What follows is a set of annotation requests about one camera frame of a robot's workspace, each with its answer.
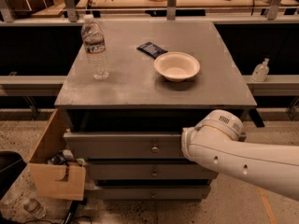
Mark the trash in cardboard box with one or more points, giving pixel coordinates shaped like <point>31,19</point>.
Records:
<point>64,157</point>

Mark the grey drawer cabinet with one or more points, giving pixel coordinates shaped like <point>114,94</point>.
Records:
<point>136,99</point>

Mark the cardboard box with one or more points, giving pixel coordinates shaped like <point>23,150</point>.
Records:
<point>65,181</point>

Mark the hand sanitizer bottle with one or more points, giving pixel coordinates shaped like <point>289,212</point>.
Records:
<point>261,71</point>

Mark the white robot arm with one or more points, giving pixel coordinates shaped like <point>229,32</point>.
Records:
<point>214,144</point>

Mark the grey bottom drawer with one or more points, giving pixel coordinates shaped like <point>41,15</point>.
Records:
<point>153,192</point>

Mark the grey top drawer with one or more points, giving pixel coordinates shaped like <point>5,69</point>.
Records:
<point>95,146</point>

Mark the clear plastic water bottle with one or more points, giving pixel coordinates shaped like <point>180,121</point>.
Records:
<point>94,44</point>

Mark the empty plastic bottle on floor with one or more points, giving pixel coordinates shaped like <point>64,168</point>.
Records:
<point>34,208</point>

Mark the grey middle drawer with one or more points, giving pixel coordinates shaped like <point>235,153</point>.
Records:
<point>148,170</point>

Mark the grey metal railing frame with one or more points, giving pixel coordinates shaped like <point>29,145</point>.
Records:
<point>216,10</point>

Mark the white paper bowl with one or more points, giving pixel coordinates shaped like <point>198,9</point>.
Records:
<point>177,66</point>

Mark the grey drawer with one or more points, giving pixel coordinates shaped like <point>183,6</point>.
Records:
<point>95,146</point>
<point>148,170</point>
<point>153,192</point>

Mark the dark blue snack packet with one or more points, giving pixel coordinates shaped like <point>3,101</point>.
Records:
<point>152,50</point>

